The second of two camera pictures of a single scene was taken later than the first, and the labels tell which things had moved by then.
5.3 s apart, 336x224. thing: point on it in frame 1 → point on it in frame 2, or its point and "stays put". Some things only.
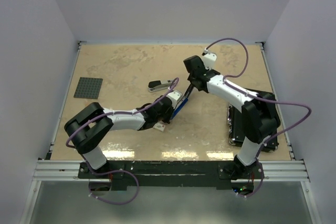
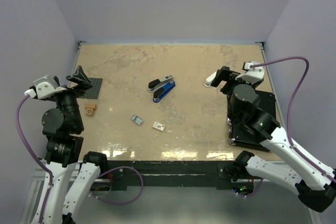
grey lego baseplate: [88, 88] stays put
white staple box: [159, 126] stays put
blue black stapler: [179, 107] → [160, 93]
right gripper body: [190, 80] → [228, 87]
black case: [237, 135] stays put
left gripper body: [166, 117] → [67, 99]
